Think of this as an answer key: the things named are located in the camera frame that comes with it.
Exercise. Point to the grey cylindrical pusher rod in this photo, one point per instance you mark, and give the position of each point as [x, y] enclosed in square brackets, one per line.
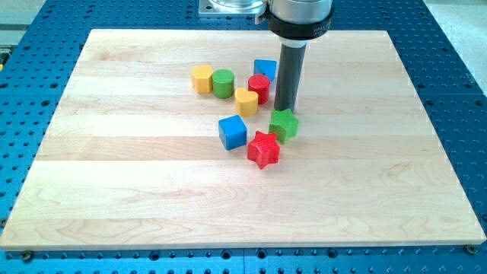
[288, 77]

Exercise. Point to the light wooden board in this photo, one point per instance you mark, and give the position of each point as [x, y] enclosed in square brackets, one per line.
[132, 159]

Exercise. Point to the red star block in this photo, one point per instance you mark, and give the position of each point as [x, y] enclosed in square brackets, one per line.
[264, 149]

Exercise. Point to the yellow heart block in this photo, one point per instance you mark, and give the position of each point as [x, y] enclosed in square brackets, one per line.
[246, 102]

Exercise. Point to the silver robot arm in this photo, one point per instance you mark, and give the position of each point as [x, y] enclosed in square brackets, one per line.
[296, 23]

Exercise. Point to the board stop screw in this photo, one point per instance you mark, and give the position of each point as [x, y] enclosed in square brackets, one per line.
[470, 249]
[27, 256]

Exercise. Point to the green star block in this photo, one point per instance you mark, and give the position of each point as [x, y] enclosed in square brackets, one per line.
[284, 124]

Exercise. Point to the red cylinder block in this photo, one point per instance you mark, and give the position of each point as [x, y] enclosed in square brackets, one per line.
[261, 85]

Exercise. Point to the board stop screw left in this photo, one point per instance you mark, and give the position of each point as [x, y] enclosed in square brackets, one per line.
[27, 256]

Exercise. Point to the blue cube block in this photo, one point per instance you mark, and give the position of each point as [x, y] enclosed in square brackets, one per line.
[232, 132]

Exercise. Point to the yellow hexagon block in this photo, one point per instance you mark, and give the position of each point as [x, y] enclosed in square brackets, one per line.
[202, 79]

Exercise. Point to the green cylinder block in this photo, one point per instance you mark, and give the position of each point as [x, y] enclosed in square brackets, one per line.
[223, 83]

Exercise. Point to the blue triangle block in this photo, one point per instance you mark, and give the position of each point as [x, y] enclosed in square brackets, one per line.
[265, 67]

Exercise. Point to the board stop screw right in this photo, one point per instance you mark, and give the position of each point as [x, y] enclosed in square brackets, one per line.
[470, 249]

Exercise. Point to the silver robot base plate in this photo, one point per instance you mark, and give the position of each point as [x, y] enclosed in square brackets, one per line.
[217, 8]

